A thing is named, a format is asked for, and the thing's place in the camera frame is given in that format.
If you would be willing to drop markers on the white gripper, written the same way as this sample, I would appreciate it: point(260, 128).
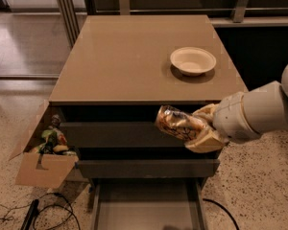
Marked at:
point(229, 117)

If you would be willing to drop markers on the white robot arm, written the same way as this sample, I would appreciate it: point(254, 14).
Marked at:
point(266, 107)

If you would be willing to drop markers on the grey top drawer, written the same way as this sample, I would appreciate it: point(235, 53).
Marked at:
point(117, 135)

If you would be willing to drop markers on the grey drawer cabinet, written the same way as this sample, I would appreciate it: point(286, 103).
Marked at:
point(119, 70)

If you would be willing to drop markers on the grey open bottom drawer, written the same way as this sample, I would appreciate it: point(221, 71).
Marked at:
point(148, 204)

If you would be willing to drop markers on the grey middle drawer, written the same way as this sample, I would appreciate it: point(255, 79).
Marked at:
point(148, 168)

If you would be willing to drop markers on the white paper bowl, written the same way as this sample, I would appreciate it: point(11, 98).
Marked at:
point(192, 61)

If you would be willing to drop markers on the colourful toys in box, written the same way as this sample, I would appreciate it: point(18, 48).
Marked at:
point(54, 140)

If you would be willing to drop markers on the cardboard box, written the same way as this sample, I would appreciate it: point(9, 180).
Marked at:
point(40, 170)

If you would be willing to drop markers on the black bar on floor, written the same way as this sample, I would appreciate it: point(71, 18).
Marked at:
point(30, 215)

